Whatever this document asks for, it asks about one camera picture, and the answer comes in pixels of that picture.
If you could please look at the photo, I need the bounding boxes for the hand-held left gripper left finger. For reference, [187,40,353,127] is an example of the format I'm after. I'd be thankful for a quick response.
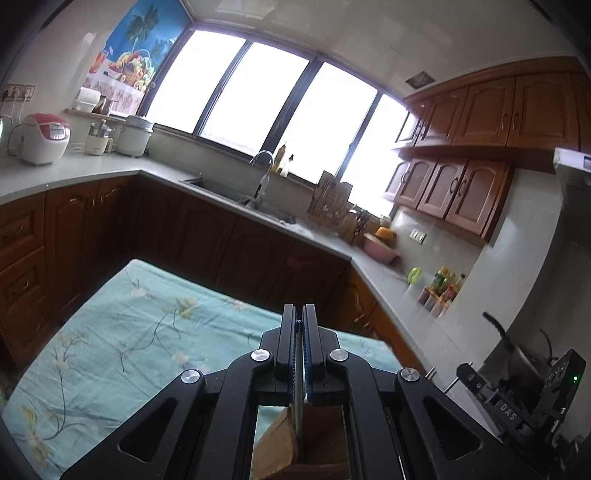
[60,304,303,480]

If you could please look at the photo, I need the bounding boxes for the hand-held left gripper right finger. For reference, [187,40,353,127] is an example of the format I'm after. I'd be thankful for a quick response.
[302,302,542,480]

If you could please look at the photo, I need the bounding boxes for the brown wooden utensil holder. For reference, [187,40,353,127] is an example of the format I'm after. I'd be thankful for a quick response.
[252,405,352,480]

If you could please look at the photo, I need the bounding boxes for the black wok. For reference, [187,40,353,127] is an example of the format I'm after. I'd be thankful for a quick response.
[482,311,562,394]

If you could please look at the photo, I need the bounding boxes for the row of spice jars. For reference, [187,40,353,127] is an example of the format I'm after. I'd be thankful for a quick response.
[417,287,451,319]

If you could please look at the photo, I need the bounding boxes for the teal floral tablecloth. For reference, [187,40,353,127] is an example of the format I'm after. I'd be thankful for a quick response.
[0,258,407,480]

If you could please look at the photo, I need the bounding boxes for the red sauce bottle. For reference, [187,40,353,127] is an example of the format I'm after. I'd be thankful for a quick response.
[445,273,467,304]

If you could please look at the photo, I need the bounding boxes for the pink plastic basin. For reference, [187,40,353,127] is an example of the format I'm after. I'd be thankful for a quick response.
[363,233,399,264]

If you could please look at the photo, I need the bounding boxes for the wooden base cabinets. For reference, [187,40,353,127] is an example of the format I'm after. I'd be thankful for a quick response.
[0,173,428,376]

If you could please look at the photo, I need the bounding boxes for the wooden dish rack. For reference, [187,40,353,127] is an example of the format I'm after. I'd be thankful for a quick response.
[308,171,354,232]

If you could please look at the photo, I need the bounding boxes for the range hood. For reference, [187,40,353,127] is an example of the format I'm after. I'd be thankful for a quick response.
[551,147,591,334]

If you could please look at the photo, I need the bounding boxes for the steel sink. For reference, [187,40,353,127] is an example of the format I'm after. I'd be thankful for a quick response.
[180,178,297,225]

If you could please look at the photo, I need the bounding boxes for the steel kitchen faucet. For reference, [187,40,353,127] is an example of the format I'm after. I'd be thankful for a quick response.
[249,151,274,206]

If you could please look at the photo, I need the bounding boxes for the grey kitchen countertop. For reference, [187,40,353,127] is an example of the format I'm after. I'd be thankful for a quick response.
[0,143,509,385]

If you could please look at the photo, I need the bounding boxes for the white round cooker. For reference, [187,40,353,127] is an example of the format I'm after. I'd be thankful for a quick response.
[115,115,155,156]

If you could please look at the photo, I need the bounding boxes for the large kitchen window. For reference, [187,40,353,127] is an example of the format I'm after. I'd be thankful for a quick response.
[139,28,417,219]

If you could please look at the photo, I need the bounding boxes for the red and white rice cooker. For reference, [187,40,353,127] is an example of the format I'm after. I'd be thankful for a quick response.
[18,113,73,166]

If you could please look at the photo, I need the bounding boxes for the ceiling vent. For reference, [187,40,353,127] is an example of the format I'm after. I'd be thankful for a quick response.
[405,71,437,90]

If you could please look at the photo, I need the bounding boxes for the white plastic container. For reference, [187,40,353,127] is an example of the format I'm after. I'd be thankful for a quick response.
[74,88,102,113]

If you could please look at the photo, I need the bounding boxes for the beach and fruit window blind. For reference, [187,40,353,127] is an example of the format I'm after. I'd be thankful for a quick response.
[83,0,193,117]

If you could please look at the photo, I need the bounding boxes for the wooden wall cabinets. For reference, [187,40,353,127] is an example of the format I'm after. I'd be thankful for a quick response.
[382,58,591,244]

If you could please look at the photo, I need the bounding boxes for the wall socket strip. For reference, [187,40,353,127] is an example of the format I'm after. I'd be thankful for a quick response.
[2,83,37,100]

